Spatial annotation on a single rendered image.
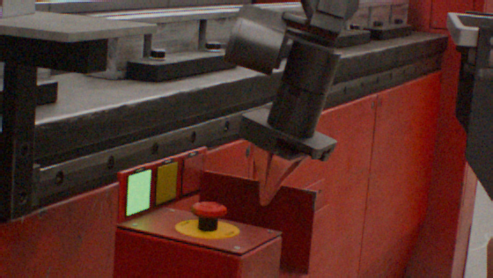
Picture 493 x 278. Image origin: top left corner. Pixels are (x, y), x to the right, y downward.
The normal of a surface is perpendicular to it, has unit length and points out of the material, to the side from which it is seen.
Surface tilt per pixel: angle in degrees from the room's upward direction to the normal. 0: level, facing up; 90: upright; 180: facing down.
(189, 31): 90
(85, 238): 90
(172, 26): 90
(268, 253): 90
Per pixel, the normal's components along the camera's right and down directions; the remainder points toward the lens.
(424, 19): -0.41, 0.14
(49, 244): 0.91, 0.15
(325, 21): 0.03, -0.04
